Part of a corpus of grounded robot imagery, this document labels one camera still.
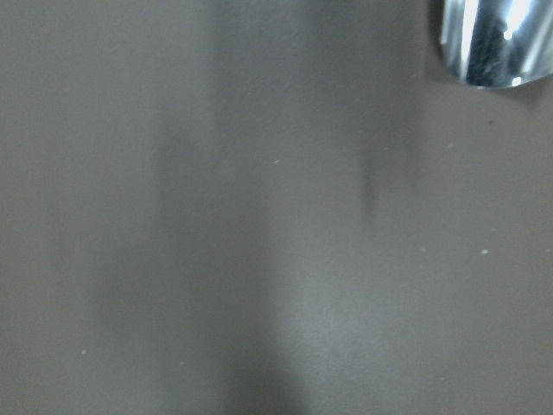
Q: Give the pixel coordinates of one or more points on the metal scoop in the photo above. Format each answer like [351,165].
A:
[497,44]

